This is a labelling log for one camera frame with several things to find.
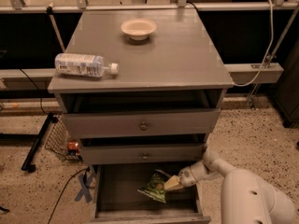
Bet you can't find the grey wooden drawer cabinet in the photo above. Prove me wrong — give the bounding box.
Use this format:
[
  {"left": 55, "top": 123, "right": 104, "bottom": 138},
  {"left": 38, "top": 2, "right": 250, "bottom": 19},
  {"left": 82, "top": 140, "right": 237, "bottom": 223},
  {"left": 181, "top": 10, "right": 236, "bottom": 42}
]
[{"left": 47, "top": 8, "right": 235, "bottom": 224}]

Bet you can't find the grey top drawer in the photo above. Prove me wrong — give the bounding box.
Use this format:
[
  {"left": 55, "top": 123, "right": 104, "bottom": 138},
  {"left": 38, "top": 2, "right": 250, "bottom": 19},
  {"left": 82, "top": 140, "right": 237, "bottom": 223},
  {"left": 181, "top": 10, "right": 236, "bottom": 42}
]
[{"left": 62, "top": 108, "right": 221, "bottom": 139}]

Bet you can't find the white paper bowl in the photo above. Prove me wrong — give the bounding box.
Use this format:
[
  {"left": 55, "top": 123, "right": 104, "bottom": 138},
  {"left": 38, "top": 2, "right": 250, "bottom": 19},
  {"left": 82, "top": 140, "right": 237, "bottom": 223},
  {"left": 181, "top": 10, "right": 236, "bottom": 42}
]
[{"left": 121, "top": 19, "right": 157, "bottom": 41}]

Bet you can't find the wooden stick black tip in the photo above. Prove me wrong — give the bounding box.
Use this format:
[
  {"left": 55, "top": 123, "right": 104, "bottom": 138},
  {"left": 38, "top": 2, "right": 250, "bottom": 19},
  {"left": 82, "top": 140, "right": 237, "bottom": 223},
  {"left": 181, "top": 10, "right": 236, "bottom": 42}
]
[{"left": 46, "top": 2, "right": 65, "bottom": 52}]

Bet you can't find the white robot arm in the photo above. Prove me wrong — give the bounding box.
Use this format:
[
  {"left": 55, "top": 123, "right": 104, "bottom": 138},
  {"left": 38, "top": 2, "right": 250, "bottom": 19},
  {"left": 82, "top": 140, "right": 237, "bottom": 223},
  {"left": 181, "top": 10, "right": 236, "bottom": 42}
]
[{"left": 164, "top": 149, "right": 296, "bottom": 224}]

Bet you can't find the grey middle drawer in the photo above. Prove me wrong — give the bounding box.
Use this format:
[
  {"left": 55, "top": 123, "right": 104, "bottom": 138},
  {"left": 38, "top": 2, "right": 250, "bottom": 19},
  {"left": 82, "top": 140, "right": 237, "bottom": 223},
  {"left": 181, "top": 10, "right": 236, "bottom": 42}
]
[{"left": 80, "top": 144, "right": 206, "bottom": 164}]

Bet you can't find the clear plastic water bottle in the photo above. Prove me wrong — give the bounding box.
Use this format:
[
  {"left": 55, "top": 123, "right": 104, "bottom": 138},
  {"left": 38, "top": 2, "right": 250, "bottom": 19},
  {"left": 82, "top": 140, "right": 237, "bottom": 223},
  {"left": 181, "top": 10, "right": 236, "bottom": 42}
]
[{"left": 54, "top": 53, "right": 119, "bottom": 77}]

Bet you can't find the green jalapeno chip bag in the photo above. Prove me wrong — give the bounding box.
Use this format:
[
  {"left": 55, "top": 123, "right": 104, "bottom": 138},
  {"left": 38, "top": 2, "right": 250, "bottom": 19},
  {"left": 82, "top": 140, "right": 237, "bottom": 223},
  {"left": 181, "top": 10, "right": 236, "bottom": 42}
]
[{"left": 137, "top": 169, "right": 171, "bottom": 203}]

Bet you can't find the black metal bar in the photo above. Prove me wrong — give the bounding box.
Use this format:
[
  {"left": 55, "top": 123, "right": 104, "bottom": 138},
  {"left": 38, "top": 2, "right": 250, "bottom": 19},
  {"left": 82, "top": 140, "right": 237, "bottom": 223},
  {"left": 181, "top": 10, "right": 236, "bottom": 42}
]
[{"left": 21, "top": 113, "right": 55, "bottom": 173}]

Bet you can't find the wire mesh basket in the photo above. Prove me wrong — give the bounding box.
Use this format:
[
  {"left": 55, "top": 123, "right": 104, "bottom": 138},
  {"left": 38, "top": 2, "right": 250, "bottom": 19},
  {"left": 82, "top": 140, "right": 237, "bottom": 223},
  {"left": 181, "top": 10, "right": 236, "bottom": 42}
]
[{"left": 45, "top": 116, "right": 81, "bottom": 161}]

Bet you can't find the black floor cable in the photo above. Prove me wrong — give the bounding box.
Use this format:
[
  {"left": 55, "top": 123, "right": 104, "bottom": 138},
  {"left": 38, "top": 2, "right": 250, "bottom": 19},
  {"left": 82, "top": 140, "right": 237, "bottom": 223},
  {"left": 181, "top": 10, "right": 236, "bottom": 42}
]
[{"left": 47, "top": 166, "right": 92, "bottom": 224}]

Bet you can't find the white cable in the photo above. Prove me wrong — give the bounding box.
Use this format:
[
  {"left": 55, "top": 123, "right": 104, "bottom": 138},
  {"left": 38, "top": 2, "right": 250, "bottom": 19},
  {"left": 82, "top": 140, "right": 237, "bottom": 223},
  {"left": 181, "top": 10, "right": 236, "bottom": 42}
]
[{"left": 233, "top": 0, "right": 275, "bottom": 88}]

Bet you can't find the black wall cable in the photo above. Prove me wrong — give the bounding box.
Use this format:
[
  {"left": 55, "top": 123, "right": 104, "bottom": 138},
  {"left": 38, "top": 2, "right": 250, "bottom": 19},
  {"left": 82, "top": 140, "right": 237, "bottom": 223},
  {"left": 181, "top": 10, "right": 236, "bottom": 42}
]
[{"left": 0, "top": 49, "right": 48, "bottom": 115}]

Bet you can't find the orange soda can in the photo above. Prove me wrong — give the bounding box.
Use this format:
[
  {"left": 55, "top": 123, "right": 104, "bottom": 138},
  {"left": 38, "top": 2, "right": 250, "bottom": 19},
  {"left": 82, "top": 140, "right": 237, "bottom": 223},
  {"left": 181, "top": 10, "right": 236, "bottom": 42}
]
[{"left": 66, "top": 141, "right": 78, "bottom": 152}]

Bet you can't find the grey open bottom drawer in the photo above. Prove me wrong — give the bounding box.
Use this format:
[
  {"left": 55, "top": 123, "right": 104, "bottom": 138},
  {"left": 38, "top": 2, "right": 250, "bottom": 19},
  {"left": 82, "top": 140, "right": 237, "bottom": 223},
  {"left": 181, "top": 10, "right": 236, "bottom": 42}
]
[{"left": 90, "top": 161, "right": 210, "bottom": 224}]

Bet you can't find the blue tape cross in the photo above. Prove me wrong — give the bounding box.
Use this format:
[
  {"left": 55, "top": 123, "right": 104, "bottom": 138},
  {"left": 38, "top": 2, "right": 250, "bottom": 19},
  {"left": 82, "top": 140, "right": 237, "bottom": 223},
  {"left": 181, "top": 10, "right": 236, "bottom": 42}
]
[{"left": 75, "top": 175, "right": 93, "bottom": 203}]

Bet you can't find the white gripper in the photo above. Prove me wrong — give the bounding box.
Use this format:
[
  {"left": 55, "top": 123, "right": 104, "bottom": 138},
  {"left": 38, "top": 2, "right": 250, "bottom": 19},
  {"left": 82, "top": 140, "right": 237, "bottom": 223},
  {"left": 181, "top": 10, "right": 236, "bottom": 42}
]
[{"left": 164, "top": 161, "right": 220, "bottom": 191}]

